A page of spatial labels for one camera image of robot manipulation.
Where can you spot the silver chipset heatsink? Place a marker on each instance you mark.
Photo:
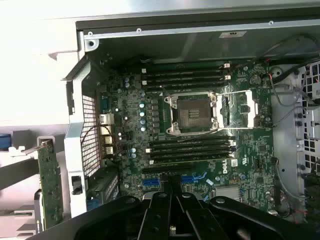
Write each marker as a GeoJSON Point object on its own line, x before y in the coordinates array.
{"type": "Point", "coordinates": [227, 192]}

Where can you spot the round coin battery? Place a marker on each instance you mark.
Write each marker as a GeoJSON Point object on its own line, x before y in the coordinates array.
{"type": "Point", "coordinates": [255, 80]}

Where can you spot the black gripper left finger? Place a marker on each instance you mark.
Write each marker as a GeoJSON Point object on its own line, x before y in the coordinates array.
{"type": "Point", "coordinates": [120, 220]}

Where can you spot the silver socket cover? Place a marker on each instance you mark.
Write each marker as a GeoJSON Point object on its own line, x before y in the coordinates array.
{"type": "Point", "coordinates": [251, 107]}

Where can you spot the blue expansion slot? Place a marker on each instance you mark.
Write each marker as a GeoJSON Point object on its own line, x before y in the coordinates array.
{"type": "Point", "coordinates": [151, 182]}

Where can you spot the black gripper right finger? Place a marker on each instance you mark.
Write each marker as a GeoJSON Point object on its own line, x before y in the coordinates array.
{"type": "Point", "coordinates": [212, 222]}

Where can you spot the open grey PC case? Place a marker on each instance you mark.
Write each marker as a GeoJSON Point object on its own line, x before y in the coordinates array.
{"type": "Point", "coordinates": [75, 140]}

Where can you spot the perforated metal disk bay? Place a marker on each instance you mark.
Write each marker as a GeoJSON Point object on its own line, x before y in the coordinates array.
{"type": "Point", "coordinates": [311, 82]}

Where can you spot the grey parts rack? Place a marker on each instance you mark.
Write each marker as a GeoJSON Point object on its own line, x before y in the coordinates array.
{"type": "Point", "coordinates": [17, 172]}

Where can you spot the blue disk caddy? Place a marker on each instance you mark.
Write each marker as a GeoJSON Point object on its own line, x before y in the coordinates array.
{"type": "Point", "coordinates": [5, 141]}

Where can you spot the green Dell motherboard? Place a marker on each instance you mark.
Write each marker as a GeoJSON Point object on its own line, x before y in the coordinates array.
{"type": "Point", "coordinates": [250, 155]}

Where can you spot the CPU socket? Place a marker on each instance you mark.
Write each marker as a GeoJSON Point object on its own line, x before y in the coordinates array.
{"type": "Point", "coordinates": [192, 112]}

